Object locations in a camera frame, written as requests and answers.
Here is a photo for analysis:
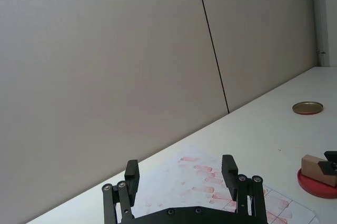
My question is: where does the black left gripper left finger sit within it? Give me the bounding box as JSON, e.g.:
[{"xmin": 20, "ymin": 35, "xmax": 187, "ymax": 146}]
[{"xmin": 102, "ymin": 159, "xmax": 140, "ymax": 224}]

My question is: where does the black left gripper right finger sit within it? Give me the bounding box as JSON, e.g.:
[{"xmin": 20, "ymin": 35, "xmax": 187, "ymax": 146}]
[{"xmin": 222, "ymin": 155, "xmax": 269, "ymax": 221}]

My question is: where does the wooden stamp block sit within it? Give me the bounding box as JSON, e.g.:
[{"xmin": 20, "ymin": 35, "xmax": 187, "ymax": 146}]
[{"xmin": 301, "ymin": 154, "xmax": 337, "ymax": 187}]

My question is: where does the round red ink pad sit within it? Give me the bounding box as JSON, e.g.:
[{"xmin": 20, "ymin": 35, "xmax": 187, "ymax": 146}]
[{"xmin": 296, "ymin": 167, "xmax": 337, "ymax": 199}]

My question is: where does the white paper with red stamps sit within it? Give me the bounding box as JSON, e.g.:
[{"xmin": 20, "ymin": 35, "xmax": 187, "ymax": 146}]
[{"xmin": 131, "ymin": 150, "xmax": 321, "ymax": 224}]

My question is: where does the round gold metal lid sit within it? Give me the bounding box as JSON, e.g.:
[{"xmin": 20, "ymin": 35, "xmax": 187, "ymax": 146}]
[{"xmin": 292, "ymin": 100, "xmax": 323, "ymax": 116}]

